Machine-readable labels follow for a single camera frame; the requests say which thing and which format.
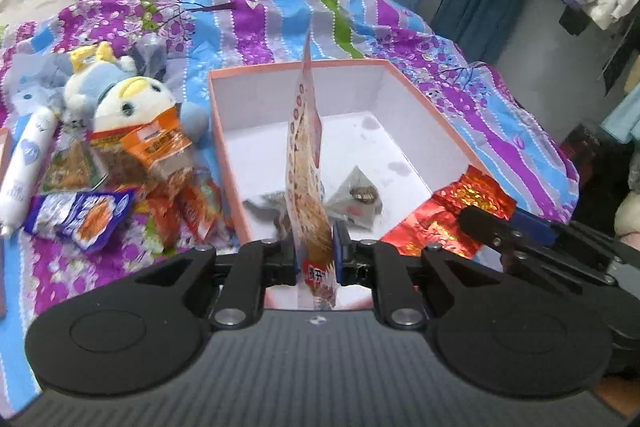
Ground colourful striped floral bedspread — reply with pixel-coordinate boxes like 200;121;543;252
1;0;579;416

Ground white blue plush toy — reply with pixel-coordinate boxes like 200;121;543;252
63;41;209;143

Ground dark red snack packet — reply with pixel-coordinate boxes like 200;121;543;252
146;169;229;248

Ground blue purple snack bag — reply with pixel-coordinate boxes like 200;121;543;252
24;188;136;254

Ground tall pink snack bag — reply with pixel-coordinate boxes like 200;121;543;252
285;36;337;310

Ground green white snack bag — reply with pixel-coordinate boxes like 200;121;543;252
40;139;107;194

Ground red foil snack packet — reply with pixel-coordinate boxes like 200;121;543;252
381;166;516;259

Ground clear blue plastic bag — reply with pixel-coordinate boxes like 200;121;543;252
4;53;74;116

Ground white spray bottle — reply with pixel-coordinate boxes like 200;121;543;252
1;106;58;239

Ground blue curtain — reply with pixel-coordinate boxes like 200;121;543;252
431;0;525;64

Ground grey silver snack packet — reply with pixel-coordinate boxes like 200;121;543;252
324;167;383;230

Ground pink cardboard box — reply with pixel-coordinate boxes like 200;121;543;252
207;57;501;310

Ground orange snack packet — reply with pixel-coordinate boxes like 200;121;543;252
120;109;194;198

